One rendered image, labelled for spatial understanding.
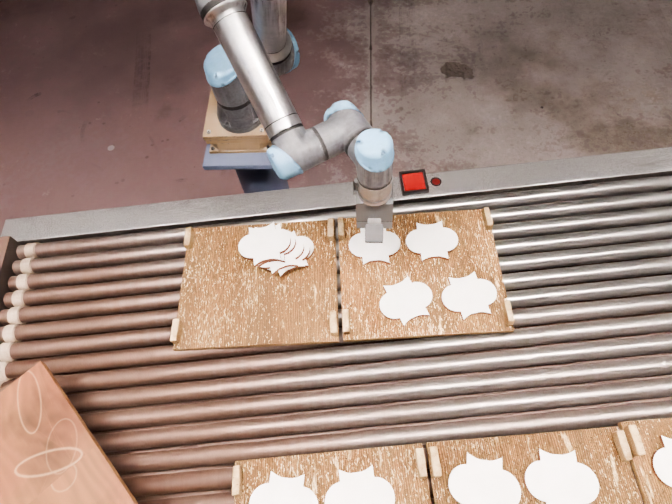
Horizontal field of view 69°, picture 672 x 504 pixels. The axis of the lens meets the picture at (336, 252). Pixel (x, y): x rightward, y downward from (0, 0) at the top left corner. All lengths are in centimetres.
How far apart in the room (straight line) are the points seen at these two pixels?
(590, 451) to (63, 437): 110
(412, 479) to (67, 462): 71
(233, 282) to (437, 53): 232
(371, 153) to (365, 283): 42
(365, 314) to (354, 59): 225
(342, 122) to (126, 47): 283
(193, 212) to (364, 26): 227
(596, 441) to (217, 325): 90
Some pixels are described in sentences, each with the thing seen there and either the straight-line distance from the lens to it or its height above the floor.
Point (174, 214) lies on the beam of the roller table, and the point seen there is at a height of 91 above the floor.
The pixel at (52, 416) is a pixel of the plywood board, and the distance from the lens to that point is 125.
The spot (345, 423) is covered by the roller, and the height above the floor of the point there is 92.
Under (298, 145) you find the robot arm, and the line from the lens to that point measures 101.
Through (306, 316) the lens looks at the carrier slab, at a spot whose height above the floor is 94.
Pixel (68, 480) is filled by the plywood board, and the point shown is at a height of 104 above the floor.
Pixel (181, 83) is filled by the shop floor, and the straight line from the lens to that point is 333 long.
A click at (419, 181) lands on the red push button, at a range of 144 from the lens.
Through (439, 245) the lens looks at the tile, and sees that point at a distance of 131.
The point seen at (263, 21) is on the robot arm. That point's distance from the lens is 131.
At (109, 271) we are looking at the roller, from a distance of 148.
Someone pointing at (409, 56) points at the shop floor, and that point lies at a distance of 326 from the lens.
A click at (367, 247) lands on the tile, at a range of 129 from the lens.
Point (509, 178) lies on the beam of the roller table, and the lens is 151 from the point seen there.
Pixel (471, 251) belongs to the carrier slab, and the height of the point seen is 94.
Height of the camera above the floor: 208
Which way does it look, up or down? 61 degrees down
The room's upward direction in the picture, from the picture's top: 8 degrees counter-clockwise
